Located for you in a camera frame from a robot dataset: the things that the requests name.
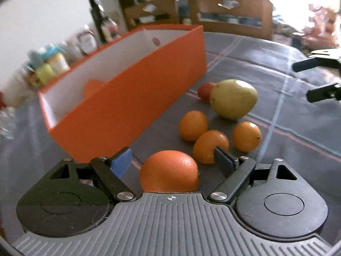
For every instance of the yellow lid white jar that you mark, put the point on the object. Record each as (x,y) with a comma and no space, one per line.
(58,63)

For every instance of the red tomato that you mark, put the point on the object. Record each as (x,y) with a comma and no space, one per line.
(204,91)

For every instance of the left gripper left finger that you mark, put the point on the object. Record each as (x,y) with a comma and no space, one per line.
(73,198)

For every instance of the large orange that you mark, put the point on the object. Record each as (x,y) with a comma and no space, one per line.
(169,171)

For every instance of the small orange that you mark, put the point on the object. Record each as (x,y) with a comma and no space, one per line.
(193,125)
(91,87)
(203,149)
(246,136)

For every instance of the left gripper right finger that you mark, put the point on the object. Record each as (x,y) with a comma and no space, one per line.
(271,199)

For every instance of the red vitamin bottle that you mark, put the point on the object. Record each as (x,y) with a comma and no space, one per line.
(87,41)

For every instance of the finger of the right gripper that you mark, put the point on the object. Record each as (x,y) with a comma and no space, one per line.
(314,62)
(328,91)

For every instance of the blue plaid tablecloth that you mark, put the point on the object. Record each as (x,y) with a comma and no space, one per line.
(306,135)

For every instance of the far wooden chair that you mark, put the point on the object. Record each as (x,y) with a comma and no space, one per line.
(152,12)

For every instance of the yellow-green mango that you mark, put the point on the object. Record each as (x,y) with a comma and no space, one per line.
(233,99)

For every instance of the orange cardboard box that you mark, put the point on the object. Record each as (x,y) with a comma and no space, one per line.
(145,72)

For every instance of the wooden chair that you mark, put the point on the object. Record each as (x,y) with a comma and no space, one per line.
(251,18)
(152,12)

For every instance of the near wooden chair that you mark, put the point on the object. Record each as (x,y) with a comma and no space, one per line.
(251,18)

